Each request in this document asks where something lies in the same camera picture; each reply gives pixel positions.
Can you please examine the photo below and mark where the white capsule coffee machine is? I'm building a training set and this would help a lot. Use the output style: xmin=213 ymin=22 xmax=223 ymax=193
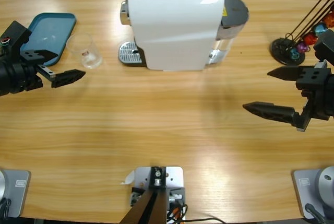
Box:
xmin=119 ymin=0 xmax=225 ymax=73

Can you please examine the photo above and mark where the white paper tab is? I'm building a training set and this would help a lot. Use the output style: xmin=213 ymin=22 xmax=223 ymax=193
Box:
xmin=120 ymin=170 xmax=136 ymax=185

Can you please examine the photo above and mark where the orange black cable bundle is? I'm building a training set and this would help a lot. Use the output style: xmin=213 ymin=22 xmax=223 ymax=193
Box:
xmin=166 ymin=203 xmax=188 ymax=224

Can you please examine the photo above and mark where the dark camera post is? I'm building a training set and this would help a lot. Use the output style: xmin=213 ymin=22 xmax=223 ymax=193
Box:
xmin=119 ymin=166 xmax=168 ymax=224

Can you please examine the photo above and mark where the purple coffee capsule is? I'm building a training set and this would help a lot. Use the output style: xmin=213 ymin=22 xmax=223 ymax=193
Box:
xmin=296 ymin=41 xmax=310 ymax=54

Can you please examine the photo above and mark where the metal drip tray grate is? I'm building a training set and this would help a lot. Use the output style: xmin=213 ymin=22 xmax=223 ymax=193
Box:
xmin=118 ymin=41 xmax=147 ymax=67

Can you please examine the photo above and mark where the red coffee capsule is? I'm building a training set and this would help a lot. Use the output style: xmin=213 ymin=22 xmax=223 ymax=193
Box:
xmin=304 ymin=33 xmax=318 ymax=46

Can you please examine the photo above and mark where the black base cable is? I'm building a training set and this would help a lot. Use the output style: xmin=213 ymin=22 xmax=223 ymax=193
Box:
xmin=0 ymin=198 xmax=13 ymax=219
xmin=304 ymin=203 xmax=328 ymax=224

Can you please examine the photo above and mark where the orange coffee capsule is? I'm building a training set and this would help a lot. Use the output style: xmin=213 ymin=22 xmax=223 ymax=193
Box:
xmin=322 ymin=12 xmax=334 ymax=29

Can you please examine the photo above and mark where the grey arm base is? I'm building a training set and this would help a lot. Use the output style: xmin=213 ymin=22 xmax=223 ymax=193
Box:
xmin=291 ymin=166 xmax=334 ymax=220
xmin=0 ymin=169 xmax=32 ymax=219

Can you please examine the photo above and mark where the thin black cable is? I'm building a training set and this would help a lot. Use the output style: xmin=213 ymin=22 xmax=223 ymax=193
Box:
xmin=182 ymin=217 xmax=226 ymax=224

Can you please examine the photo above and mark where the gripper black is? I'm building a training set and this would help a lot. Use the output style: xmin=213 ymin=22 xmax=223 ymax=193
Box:
xmin=0 ymin=49 xmax=86 ymax=97
xmin=242 ymin=65 xmax=334 ymax=132

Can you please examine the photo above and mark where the teal plastic tray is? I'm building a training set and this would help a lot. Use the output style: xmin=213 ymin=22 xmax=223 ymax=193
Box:
xmin=19 ymin=12 xmax=77 ymax=67

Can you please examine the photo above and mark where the black capsule holder with rods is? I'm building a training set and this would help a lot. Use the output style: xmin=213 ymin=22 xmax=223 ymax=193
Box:
xmin=270 ymin=0 xmax=334 ymax=66

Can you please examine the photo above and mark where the blue coffee capsule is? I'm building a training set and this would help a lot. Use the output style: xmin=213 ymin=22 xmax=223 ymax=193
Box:
xmin=313 ymin=24 xmax=327 ymax=37

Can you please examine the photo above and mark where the clear glass cup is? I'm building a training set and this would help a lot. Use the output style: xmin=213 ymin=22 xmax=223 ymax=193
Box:
xmin=66 ymin=33 xmax=103 ymax=69

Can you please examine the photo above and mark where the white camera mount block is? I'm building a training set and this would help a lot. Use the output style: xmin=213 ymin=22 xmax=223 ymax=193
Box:
xmin=129 ymin=166 xmax=186 ymax=222

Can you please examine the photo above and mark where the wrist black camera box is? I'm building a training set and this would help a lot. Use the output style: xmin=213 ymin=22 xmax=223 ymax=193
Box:
xmin=0 ymin=20 xmax=32 ymax=59
xmin=313 ymin=29 xmax=334 ymax=67

